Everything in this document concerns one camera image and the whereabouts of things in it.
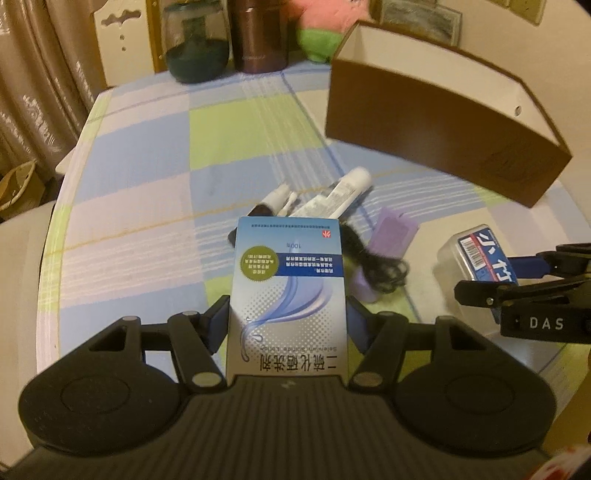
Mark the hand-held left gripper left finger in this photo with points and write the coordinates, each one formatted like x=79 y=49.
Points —
x=217 y=323

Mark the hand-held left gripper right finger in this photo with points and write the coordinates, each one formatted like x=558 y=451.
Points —
x=358 y=318

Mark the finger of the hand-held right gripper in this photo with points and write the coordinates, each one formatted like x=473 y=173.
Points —
x=480 y=293
x=524 y=264

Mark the clear box with blue label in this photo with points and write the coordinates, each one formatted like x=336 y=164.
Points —
x=471 y=258

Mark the blue white medicine box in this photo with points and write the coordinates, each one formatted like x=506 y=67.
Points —
x=286 y=295

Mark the purple squeeze tube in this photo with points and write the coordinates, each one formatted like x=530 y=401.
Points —
x=395 y=233

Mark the white squeeze tube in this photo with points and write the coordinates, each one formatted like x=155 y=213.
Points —
x=341 y=189

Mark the brown cardboard box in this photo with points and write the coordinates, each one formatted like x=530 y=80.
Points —
x=429 y=124

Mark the small white spray bottle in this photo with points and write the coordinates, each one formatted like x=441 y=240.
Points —
x=274 y=201

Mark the checked tablecloth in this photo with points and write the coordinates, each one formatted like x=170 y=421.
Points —
x=152 y=194

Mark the cream cushioned seat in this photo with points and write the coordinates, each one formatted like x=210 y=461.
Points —
x=23 y=286

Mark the woven basket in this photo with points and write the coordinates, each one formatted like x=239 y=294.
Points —
x=21 y=189

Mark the dark glass jar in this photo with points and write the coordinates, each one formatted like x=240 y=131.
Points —
x=196 y=46

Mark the pink starfish plush toy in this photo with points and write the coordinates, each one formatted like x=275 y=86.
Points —
x=323 y=32

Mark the brown metal canister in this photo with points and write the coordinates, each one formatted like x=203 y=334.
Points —
x=259 y=37

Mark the white wooden chair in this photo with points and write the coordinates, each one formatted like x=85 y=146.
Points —
x=124 y=41

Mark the beige patterned curtain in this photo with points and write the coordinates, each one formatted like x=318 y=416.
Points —
x=41 y=69

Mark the beige wall socket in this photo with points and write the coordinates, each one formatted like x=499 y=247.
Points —
x=526 y=11

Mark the glass picture frame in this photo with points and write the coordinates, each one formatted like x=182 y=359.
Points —
x=420 y=21

